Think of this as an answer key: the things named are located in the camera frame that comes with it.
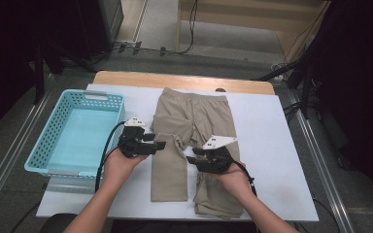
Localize beige pants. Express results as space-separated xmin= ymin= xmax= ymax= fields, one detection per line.
xmin=150 ymin=86 xmax=245 ymax=220

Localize person's left hand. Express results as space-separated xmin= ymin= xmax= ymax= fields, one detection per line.
xmin=103 ymin=149 xmax=149 ymax=188

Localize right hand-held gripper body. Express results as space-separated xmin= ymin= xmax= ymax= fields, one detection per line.
xmin=195 ymin=135 xmax=238 ymax=174

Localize black slanted stand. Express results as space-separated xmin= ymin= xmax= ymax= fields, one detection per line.
xmin=254 ymin=0 xmax=341 ymax=120

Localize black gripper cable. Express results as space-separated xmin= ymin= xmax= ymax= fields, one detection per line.
xmin=232 ymin=159 xmax=258 ymax=197
xmin=94 ymin=120 xmax=126 ymax=193

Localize person's dark-clothed knee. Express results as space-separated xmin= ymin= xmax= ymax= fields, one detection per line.
xmin=40 ymin=213 xmax=79 ymax=233

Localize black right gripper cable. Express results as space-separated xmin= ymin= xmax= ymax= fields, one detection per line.
xmin=232 ymin=159 xmax=258 ymax=197

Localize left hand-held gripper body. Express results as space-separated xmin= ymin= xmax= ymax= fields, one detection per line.
xmin=119 ymin=116 xmax=147 ymax=159

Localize bundle of black cables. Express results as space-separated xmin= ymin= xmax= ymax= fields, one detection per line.
xmin=281 ymin=100 xmax=305 ymax=123

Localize metal frame rail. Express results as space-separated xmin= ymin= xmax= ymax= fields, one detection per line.
xmin=288 ymin=87 xmax=357 ymax=233
xmin=0 ymin=73 xmax=56 ymax=224

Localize person's right hand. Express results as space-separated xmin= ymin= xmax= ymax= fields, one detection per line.
xmin=213 ymin=160 xmax=254 ymax=198

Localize black tripod stand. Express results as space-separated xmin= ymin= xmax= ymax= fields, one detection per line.
xmin=32 ymin=42 xmax=98 ymax=105

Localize person's dark-clothed lap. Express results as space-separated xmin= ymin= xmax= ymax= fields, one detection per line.
xmin=110 ymin=219 xmax=260 ymax=233

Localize dark curtain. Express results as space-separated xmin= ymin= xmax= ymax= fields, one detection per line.
xmin=0 ymin=0 xmax=79 ymax=144
xmin=317 ymin=0 xmax=373 ymax=215

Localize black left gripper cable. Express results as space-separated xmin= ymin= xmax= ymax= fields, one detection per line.
xmin=94 ymin=120 xmax=126 ymax=193

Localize dark cabinet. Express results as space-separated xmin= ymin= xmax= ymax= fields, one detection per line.
xmin=76 ymin=0 xmax=124 ymax=62

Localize black hanging cable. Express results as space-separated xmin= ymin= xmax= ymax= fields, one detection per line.
xmin=161 ymin=0 xmax=199 ymax=56

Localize light blue plastic basket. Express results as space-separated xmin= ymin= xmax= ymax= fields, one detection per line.
xmin=23 ymin=88 xmax=126 ymax=181

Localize light wooden furniture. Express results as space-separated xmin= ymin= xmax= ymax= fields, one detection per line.
xmin=175 ymin=0 xmax=333 ymax=64

